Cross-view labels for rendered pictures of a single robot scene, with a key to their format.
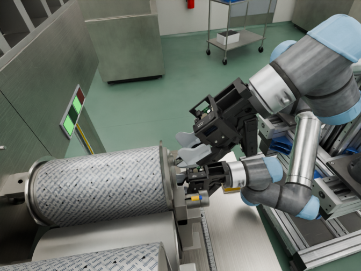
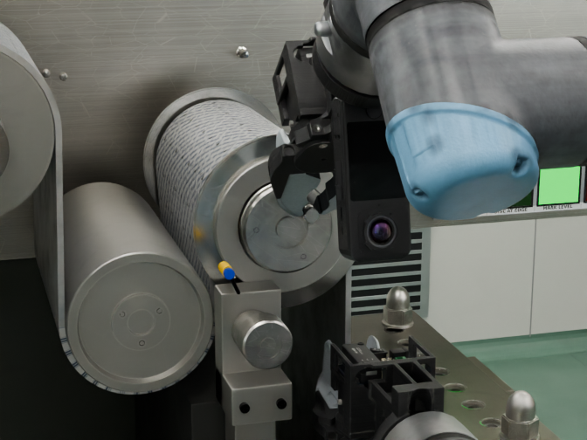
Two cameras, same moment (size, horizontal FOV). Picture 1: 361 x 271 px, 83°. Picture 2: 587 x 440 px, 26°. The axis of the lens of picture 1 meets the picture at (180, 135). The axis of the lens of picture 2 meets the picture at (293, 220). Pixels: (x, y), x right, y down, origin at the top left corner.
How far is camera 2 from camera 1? 0.96 m
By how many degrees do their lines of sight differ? 71
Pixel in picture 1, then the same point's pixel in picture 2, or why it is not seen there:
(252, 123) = (336, 109)
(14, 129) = not seen: hidden behind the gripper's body
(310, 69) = not seen: outside the picture
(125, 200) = (189, 186)
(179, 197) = (242, 286)
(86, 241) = (114, 204)
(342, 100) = (378, 76)
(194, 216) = (229, 381)
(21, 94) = not seen: hidden behind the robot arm
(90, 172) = (222, 121)
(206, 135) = (284, 91)
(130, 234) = (129, 226)
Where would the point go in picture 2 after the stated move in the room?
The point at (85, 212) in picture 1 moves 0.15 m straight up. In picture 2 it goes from (169, 189) to (165, 27)
